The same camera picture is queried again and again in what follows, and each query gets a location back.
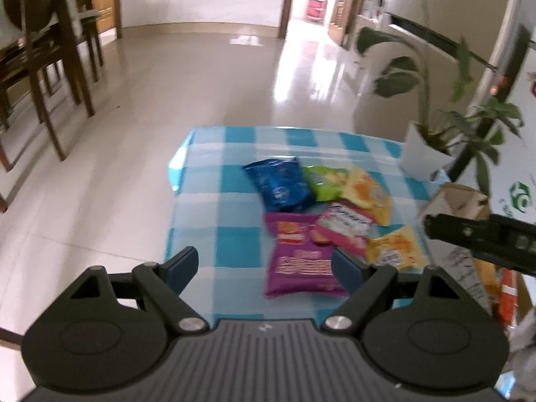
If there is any red snack packet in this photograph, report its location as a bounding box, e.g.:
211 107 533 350
497 269 518 328

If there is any dark blue snack bag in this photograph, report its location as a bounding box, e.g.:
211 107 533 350
242 157 315 212

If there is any yellow snack packet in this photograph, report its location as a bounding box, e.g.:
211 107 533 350
342 167 392 227
366 226 426 271

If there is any pink snack packet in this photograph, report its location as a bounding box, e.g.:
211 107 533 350
315 201 375 257

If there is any purple snack packet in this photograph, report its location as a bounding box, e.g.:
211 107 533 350
263 212 346 298

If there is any cardboard box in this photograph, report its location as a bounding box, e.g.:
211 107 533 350
419 183 535 329

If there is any green snack packet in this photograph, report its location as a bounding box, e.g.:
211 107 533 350
301 165 349 202

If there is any green potted plant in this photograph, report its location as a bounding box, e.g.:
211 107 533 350
355 0 522 193

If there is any white plant pot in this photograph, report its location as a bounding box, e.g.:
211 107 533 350
400 123 453 182

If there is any wooden dining chair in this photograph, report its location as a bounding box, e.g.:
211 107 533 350
1 0 94 161

